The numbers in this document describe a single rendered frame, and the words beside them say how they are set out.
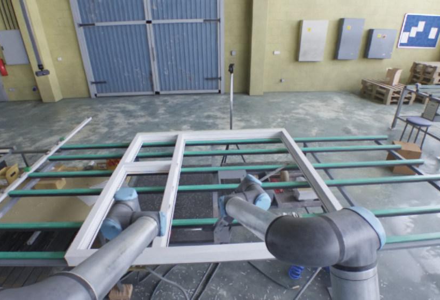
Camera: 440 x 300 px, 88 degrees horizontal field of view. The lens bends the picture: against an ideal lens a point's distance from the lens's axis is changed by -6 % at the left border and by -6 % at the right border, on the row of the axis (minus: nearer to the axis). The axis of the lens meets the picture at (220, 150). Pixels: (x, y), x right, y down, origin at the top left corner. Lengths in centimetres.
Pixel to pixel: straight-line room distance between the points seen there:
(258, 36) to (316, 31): 167
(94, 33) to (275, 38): 501
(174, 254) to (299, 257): 76
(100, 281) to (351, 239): 53
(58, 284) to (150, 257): 83
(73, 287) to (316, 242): 47
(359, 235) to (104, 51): 763
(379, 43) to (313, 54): 197
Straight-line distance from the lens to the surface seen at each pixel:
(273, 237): 63
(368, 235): 67
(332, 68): 833
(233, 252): 126
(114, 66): 784
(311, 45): 773
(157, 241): 133
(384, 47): 881
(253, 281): 228
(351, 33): 819
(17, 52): 890
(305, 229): 60
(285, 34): 766
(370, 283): 71
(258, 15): 707
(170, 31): 734
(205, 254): 125
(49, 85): 844
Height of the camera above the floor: 190
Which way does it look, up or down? 28 degrees down
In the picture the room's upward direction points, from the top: 1 degrees counter-clockwise
